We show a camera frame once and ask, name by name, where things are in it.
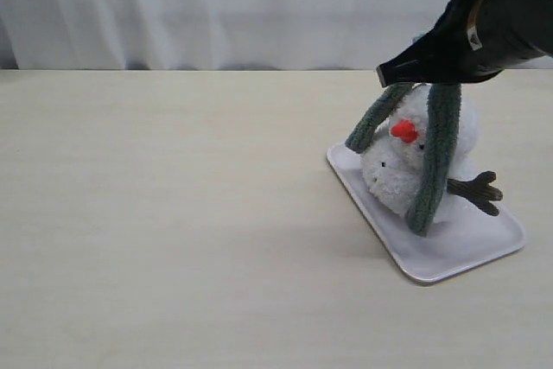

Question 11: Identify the white backdrop curtain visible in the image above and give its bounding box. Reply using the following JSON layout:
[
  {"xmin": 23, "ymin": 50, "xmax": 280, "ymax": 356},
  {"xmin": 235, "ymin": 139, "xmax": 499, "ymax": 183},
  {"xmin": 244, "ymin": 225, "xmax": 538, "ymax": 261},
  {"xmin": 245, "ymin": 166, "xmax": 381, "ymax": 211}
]
[{"xmin": 1, "ymin": 0, "xmax": 448, "ymax": 70}]

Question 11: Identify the white rectangular plastic tray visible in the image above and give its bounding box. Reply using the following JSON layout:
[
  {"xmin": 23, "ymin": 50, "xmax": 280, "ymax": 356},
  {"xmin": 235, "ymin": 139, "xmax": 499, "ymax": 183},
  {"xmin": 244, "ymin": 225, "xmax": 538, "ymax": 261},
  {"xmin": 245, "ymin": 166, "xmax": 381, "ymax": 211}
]
[{"xmin": 327, "ymin": 143, "xmax": 527, "ymax": 285}]

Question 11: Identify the green fleece scarf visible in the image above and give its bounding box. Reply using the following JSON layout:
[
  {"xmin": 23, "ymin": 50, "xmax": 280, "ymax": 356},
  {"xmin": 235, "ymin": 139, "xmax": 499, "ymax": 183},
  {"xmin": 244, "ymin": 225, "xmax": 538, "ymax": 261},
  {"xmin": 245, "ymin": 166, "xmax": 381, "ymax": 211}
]
[{"xmin": 345, "ymin": 83, "xmax": 461, "ymax": 237}]

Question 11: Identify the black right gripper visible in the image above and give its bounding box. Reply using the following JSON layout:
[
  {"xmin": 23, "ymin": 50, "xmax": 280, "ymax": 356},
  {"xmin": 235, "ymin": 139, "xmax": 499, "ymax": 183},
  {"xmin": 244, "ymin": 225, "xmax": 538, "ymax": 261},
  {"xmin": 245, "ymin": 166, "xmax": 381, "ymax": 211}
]
[{"xmin": 376, "ymin": 0, "xmax": 552, "ymax": 86}]

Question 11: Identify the white plush snowman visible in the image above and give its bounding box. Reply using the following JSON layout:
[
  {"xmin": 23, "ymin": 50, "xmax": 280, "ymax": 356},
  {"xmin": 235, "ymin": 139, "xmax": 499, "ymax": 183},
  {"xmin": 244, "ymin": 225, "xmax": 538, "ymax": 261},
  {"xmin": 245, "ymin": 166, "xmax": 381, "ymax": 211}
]
[{"xmin": 360, "ymin": 84, "xmax": 503, "ymax": 224}]

